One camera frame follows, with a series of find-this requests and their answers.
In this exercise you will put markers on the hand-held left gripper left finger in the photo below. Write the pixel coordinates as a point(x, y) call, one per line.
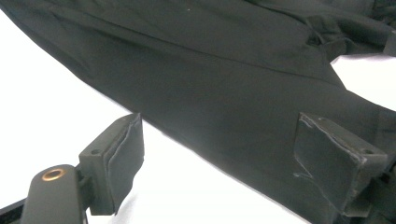
point(109, 161)

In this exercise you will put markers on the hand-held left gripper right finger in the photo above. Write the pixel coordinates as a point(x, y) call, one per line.
point(330, 161)

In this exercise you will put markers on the black shorts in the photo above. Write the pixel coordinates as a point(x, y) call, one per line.
point(202, 77)

